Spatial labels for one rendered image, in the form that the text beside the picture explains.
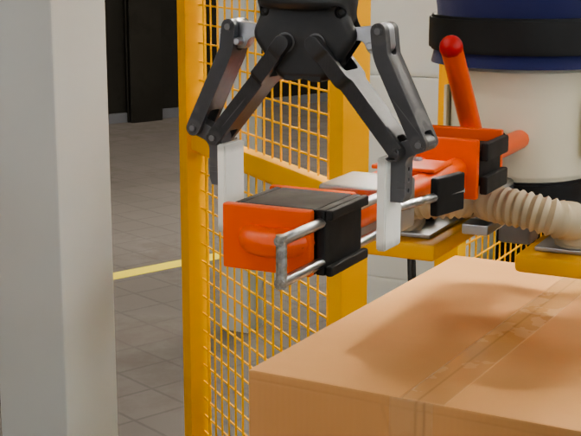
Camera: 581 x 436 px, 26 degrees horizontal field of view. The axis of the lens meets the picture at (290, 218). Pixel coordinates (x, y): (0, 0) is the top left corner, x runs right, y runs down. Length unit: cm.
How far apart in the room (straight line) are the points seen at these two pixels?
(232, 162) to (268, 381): 44
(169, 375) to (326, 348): 282
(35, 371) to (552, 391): 127
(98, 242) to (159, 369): 197
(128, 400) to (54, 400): 167
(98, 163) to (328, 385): 111
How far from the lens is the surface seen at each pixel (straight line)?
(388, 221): 93
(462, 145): 123
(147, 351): 451
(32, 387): 241
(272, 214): 93
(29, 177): 230
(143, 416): 391
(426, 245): 140
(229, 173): 99
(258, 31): 96
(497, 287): 173
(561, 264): 136
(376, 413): 132
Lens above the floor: 140
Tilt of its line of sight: 12 degrees down
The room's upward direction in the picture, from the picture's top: straight up
